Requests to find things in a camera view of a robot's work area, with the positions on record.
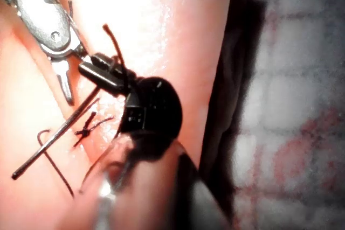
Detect black thread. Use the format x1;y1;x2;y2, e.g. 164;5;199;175
37;24;130;199

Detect left arm needle driver jaw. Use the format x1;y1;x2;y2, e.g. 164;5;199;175
78;62;128;97
90;52;137;84

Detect black stitching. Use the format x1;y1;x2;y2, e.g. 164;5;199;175
73;110;115;149

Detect right arm needle driver jaw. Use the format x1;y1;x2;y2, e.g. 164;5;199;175
70;44;94;62
50;58;75;106

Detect left arm needle driver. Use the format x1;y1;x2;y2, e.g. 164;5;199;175
118;76;184;145

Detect tissue pad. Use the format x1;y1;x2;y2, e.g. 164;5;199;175
0;0;236;230

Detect right arm needle driver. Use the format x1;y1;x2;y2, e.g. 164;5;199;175
0;0;82;59

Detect curved needle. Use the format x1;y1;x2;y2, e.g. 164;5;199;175
11;87;101;180

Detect mat with grid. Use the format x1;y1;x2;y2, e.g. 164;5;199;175
231;0;345;230

